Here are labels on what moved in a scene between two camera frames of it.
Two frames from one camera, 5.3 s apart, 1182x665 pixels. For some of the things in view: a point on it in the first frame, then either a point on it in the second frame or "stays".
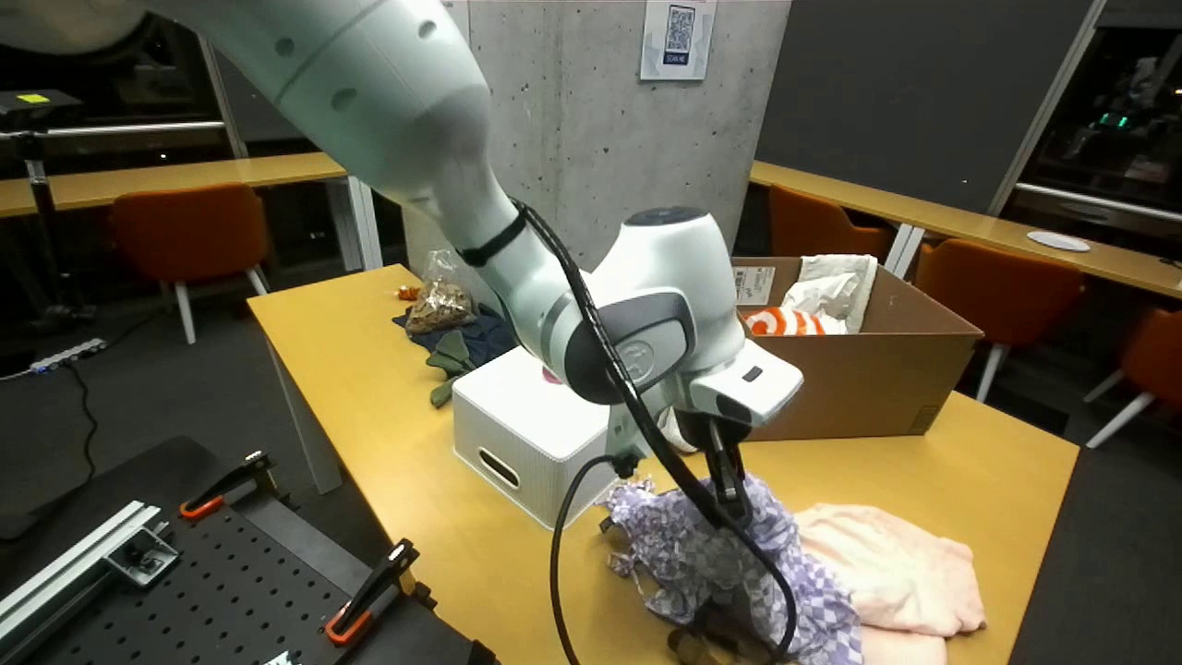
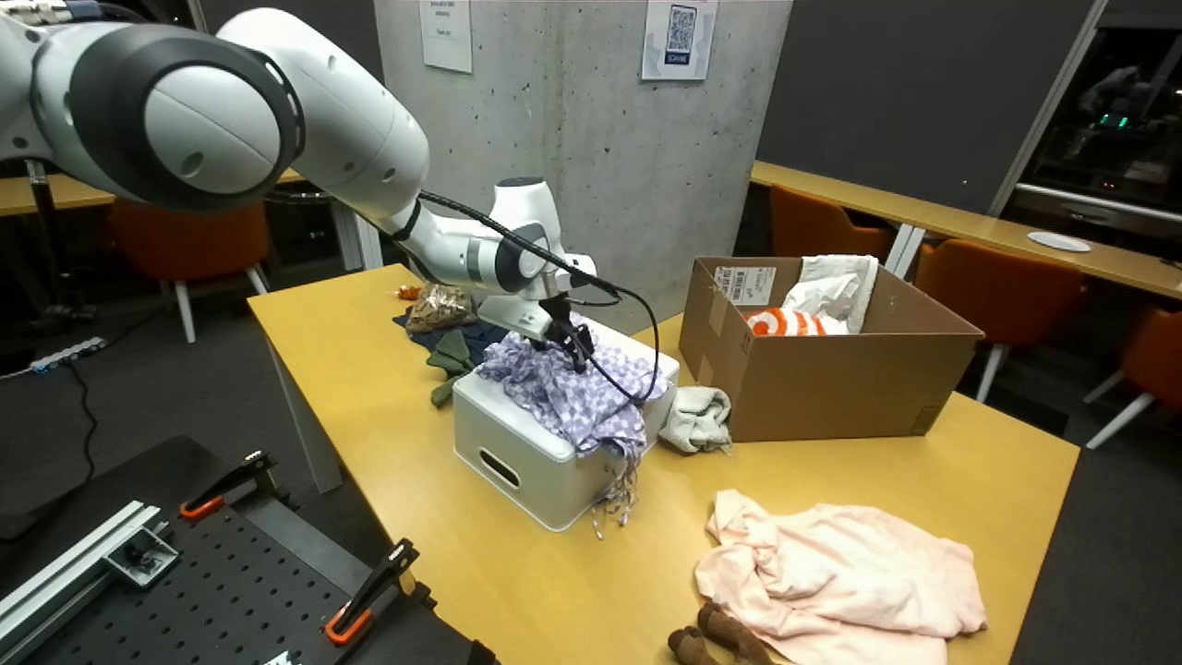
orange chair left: [182, 240] stays
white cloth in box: [837, 289] stays
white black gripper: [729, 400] to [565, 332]
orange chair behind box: [806, 222] stays
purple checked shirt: [746, 576] to [597, 407]
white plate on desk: [1077, 247] stays
